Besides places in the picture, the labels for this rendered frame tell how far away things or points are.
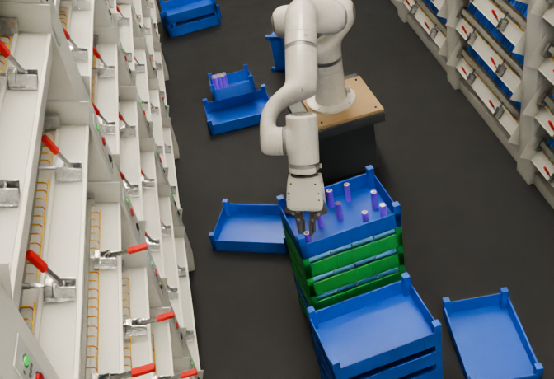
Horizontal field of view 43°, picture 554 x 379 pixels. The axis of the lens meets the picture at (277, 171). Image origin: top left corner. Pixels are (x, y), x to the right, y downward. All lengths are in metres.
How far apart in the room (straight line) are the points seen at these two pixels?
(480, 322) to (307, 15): 1.07
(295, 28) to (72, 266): 1.10
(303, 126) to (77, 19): 0.61
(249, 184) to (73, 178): 1.72
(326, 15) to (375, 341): 0.92
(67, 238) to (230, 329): 1.34
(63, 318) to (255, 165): 2.06
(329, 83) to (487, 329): 1.03
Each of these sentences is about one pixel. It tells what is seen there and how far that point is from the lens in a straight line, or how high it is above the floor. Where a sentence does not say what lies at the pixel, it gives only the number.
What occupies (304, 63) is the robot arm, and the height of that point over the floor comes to 0.85.
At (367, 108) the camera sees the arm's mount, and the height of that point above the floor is 0.29.
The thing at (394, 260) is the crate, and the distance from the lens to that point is 2.09.
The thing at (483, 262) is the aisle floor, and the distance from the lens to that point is 2.46.
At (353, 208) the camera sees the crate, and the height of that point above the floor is 0.40.
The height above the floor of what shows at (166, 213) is 0.36.
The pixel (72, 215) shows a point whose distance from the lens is 1.13.
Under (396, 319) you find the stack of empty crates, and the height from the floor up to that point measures 0.24.
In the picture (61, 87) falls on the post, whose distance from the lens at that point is 1.30.
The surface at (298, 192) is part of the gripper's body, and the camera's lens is 1.88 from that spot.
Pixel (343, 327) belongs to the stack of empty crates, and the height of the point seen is 0.24.
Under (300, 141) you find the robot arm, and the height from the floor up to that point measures 0.72.
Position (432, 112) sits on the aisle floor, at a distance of 3.12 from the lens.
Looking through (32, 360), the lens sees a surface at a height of 1.26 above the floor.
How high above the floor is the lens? 1.80
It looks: 38 degrees down
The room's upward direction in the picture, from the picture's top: 12 degrees counter-clockwise
